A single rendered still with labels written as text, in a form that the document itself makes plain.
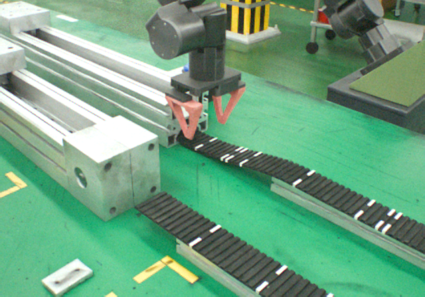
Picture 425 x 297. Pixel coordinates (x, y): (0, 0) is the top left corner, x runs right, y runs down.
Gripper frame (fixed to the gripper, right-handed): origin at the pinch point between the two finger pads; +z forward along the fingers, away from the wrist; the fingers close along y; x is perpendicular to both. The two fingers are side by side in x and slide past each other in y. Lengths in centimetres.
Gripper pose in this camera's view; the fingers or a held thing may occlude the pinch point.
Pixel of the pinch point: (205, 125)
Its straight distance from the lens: 77.9
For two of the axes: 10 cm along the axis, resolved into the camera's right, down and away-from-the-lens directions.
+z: -0.2, 8.8, 4.8
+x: 7.2, 3.5, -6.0
